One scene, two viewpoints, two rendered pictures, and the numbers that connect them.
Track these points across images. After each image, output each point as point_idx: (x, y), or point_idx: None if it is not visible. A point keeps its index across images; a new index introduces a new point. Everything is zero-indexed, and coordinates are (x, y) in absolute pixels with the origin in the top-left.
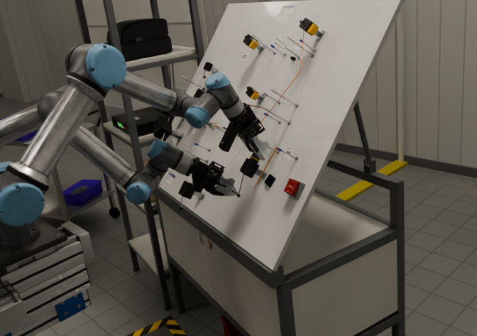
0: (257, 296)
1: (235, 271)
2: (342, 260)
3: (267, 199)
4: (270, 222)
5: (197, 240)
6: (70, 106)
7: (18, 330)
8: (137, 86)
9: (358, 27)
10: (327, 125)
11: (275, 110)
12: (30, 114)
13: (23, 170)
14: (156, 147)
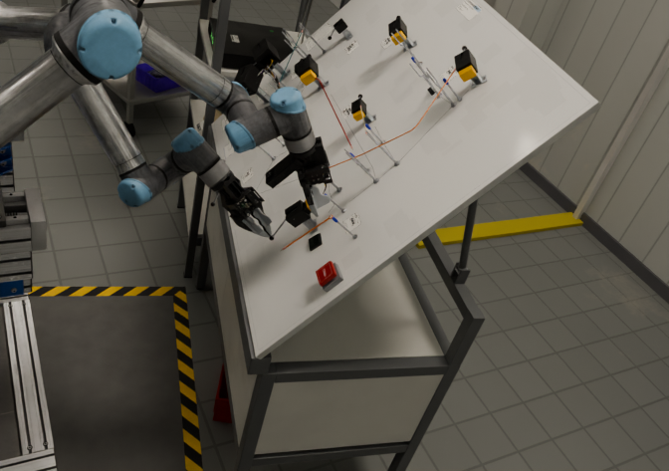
0: (244, 357)
1: None
2: (356, 373)
3: (299, 264)
4: (286, 296)
5: None
6: (41, 83)
7: None
8: (172, 66)
9: (523, 106)
10: (409, 220)
11: (373, 149)
12: (45, 21)
13: None
14: (183, 141)
